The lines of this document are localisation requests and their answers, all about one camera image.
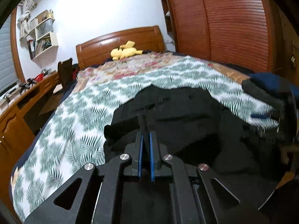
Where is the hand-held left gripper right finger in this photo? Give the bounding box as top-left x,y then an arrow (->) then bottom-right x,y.
149,132 -> 242,224

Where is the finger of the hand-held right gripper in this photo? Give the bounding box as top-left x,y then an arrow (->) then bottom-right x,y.
250,112 -> 281,129

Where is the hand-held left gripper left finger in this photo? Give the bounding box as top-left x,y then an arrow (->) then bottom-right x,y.
23,131 -> 144,224

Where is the black double-breasted coat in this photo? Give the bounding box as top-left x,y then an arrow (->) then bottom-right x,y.
103,84 -> 291,187

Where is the folded dark grey garment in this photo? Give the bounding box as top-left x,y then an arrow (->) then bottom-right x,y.
242,79 -> 296,125

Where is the wooden room door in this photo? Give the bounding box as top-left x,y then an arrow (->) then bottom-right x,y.
276,3 -> 299,80

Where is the floral blanket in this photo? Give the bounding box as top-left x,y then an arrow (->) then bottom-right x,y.
77,51 -> 248,91

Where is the wooden louvred wardrobe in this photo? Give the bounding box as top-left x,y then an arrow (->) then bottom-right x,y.
158,0 -> 281,75

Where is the yellow plush toy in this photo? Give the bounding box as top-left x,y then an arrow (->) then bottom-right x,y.
110,41 -> 143,60

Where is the dark brown chair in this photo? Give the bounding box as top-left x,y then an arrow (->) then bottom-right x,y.
58,58 -> 78,88

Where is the wooden desk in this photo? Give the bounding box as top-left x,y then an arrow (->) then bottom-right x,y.
0,71 -> 63,168

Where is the black device on desk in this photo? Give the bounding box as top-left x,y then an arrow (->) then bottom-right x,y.
20,78 -> 38,92

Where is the white paper bag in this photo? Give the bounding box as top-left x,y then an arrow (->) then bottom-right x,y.
36,21 -> 53,38

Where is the grey window blind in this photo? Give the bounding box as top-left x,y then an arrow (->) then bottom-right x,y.
0,16 -> 19,94

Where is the beige tied curtain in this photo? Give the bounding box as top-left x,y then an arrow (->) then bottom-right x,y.
17,0 -> 38,39

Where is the white wall shelf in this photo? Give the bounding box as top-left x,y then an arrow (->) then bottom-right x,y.
20,9 -> 59,60

